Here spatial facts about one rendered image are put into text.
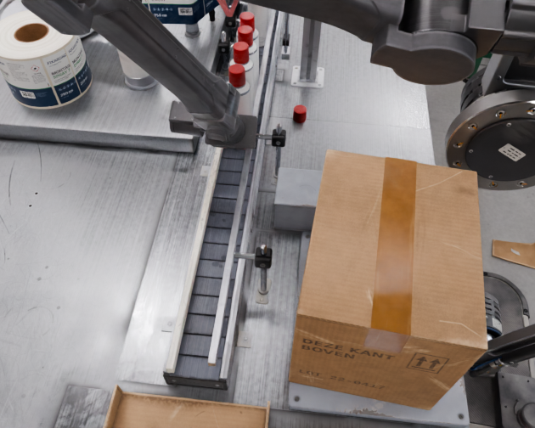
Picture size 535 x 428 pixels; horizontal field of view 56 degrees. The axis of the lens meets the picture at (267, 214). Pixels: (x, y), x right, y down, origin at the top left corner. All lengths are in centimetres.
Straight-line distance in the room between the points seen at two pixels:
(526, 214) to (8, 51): 201
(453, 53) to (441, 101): 228
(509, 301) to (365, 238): 115
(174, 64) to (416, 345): 48
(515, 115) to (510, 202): 160
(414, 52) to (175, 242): 71
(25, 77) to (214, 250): 62
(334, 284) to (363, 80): 86
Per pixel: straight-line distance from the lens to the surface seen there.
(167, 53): 69
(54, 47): 129
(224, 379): 89
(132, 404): 94
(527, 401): 166
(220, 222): 102
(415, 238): 74
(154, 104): 129
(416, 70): 53
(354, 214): 75
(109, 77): 140
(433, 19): 51
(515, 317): 181
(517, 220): 237
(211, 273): 96
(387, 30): 50
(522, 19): 52
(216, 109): 80
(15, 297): 110
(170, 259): 105
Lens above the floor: 171
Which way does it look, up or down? 53 degrees down
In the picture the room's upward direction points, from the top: 1 degrees clockwise
